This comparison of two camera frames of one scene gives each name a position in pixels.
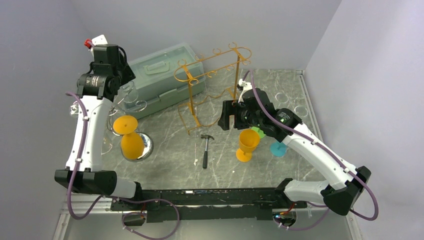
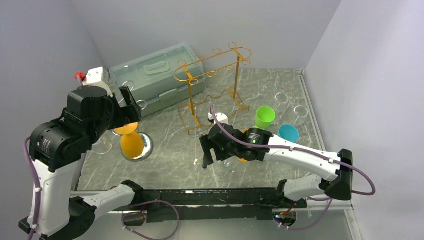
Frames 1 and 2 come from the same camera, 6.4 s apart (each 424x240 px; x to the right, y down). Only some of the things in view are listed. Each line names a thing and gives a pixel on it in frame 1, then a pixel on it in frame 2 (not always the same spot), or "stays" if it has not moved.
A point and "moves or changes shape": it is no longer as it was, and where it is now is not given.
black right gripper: (230, 107) to (219, 155)
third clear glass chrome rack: (106, 145) stays
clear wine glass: (301, 110) stays
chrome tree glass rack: (121, 107) stays
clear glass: (126, 96) moves or changes shape
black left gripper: (127, 74) to (130, 113)
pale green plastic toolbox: (163, 78) stays
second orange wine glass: (132, 144) stays
